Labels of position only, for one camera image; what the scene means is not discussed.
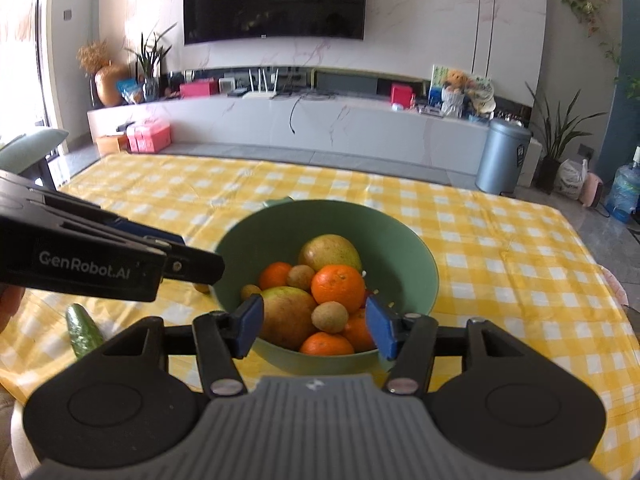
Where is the pink flat box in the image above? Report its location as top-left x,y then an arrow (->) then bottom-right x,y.
178,79 -> 220,99

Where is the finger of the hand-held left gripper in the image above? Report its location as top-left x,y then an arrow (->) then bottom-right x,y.
161,244 -> 226,287
0,169 -> 187,251

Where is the tall potted snake plant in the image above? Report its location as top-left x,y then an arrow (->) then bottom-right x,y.
524,80 -> 609,194

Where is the potted green plant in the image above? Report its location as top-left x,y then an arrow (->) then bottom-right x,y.
124,22 -> 179,104

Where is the white marble television console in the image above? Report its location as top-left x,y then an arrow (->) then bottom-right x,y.
87,91 -> 544,187

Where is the blue water jug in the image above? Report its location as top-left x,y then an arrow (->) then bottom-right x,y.
603,145 -> 640,225

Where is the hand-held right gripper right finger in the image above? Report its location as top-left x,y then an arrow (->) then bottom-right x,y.
364,294 -> 541,397

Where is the green-yellow mango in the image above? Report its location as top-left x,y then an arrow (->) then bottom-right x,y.
298,233 -> 363,274
259,286 -> 319,352

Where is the orange cardboard box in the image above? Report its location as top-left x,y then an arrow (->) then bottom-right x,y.
95,134 -> 131,157

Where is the person's left hand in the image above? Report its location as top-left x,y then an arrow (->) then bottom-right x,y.
0,285 -> 24,335

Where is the hanging vine plant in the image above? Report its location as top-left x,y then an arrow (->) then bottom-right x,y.
557,0 -> 640,92

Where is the blue snack packet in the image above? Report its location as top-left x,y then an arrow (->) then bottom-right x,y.
117,78 -> 144,105

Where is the green chair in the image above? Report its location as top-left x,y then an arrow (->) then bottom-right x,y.
0,128 -> 70,192

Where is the orange tangerine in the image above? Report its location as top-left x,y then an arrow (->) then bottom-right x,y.
299,332 -> 356,357
341,309 -> 378,353
310,264 -> 367,313
258,261 -> 293,291

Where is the green cucumber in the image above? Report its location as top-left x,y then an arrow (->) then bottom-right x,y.
65,303 -> 106,360

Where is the yellow checked tablecloth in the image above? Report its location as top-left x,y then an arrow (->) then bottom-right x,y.
0,152 -> 637,480

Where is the white router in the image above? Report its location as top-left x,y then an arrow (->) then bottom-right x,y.
243,66 -> 280,99

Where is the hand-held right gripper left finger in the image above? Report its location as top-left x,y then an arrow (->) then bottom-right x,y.
85,293 -> 265,399

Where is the pink small appliance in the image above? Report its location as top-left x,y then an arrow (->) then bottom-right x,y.
579,172 -> 605,209

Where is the grey-blue trash can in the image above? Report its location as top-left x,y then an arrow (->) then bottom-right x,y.
474,118 -> 533,196

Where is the gold vase with dried flowers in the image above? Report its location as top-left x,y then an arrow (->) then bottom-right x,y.
76,39 -> 132,108

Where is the black wall television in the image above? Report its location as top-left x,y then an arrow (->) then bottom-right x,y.
183,0 -> 369,46

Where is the green colander bowl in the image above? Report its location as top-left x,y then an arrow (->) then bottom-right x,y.
212,197 -> 441,375

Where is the brown teddy bear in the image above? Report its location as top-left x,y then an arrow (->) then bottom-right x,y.
444,70 -> 471,94

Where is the white plastic bag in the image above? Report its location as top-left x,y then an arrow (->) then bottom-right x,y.
552,158 -> 589,199

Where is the black cable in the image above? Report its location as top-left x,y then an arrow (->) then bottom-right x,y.
289,91 -> 307,134

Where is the pink carton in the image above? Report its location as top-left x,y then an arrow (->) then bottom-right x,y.
125,118 -> 174,155

